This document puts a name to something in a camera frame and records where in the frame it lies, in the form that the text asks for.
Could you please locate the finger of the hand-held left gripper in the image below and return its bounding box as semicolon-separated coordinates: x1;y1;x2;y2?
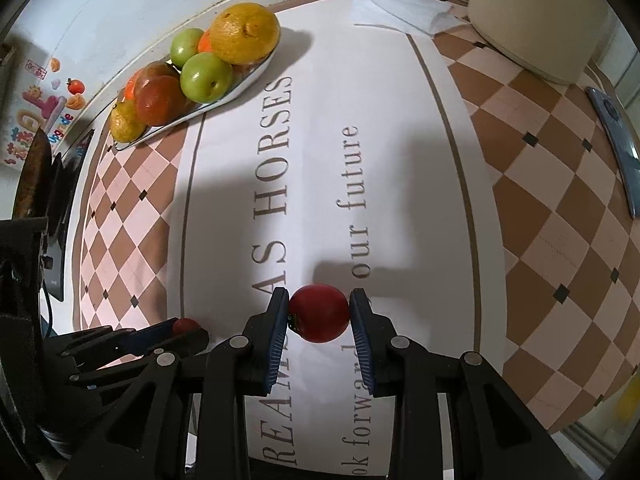
44;317;178;357
70;329;210;386

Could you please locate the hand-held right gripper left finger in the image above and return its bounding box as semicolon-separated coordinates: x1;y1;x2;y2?
65;287;291;480

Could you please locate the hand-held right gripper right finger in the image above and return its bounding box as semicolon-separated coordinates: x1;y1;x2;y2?
349;287;581;480

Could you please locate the yellow citrus fruit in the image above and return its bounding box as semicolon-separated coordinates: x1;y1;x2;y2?
209;2;281;66
109;100;148;143

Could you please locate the red apple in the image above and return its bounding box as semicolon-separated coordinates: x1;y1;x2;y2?
135;60;180;86
135;76;188;127

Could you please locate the patterned oval plate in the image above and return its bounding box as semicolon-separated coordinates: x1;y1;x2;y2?
112;47;277;152

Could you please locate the green apple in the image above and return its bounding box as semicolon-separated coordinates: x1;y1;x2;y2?
170;28;207;67
180;52;236;105

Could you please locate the black gas stove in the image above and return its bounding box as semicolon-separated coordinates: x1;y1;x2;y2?
42;130;96;303

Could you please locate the checkered table mat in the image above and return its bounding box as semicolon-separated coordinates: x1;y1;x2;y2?
70;0;640;480

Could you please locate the dark blue phone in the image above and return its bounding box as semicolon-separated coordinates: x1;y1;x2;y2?
585;86;640;219

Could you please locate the white tissue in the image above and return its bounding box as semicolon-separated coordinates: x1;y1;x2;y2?
350;0;468;37

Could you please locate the cream utensil holder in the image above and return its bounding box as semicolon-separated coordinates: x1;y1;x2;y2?
466;0;621;86

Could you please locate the colourful wall sticker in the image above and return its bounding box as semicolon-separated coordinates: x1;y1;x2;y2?
0;57;86;171

